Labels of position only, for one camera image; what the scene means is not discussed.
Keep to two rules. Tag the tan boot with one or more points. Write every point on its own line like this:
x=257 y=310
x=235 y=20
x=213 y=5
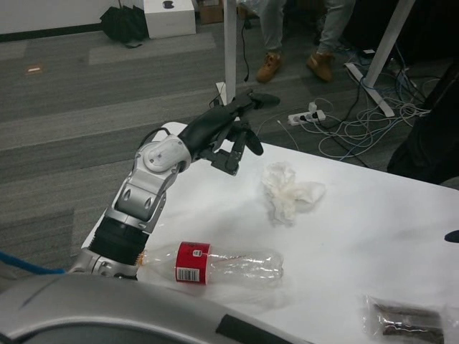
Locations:
x=269 y=68
x=321 y=64

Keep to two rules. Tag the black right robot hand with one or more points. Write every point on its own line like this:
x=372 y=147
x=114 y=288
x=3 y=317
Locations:
x=453 y=235

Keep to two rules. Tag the clear packet dark contents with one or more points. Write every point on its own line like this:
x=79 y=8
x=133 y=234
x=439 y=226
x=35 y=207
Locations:
x=394 y=315

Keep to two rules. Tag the crumpled white tissue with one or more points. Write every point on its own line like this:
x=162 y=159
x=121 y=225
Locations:
x=287 y=193

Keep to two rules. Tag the orange white floor marker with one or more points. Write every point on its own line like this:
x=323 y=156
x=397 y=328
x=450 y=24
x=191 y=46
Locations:
x=34 y=70

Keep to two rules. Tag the person in grey trousers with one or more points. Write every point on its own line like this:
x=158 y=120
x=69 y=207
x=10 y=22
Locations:
x=272 y=25

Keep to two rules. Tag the white desk leg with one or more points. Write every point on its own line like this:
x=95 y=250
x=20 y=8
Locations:
x=380 y=46
x=229 y=53

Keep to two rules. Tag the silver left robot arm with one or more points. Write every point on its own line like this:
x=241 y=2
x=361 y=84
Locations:
x=143 y=186

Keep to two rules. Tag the black power brick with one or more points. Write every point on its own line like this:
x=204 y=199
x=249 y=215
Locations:
x=368 y=53

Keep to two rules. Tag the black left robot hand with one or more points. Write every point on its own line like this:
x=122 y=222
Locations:
x=209 y=125

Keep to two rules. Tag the small black floor adapter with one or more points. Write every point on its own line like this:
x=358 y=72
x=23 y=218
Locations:
x=216 y=101

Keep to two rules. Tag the white charger plug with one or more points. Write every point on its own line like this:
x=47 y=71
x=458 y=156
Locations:
x=313 y=106

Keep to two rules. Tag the clear bottle red label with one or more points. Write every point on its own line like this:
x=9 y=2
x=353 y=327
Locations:
x=190 y=263

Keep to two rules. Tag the white box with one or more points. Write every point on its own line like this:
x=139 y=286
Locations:
x=172 y=21

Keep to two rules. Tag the white power strip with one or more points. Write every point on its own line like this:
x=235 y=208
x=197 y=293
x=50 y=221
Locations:
x=305 y=117

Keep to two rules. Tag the cardboard box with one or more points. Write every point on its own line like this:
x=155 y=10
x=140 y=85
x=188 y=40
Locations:
x=211 y=10

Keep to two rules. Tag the person in black clothes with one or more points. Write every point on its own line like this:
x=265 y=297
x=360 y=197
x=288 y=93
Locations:
x=430 y=143

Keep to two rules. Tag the silver robot chest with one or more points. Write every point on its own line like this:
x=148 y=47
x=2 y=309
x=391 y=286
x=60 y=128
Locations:
x=107 y=308

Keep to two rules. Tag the black bag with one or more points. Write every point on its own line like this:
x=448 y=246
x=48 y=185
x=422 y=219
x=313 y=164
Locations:
x=122 y=23

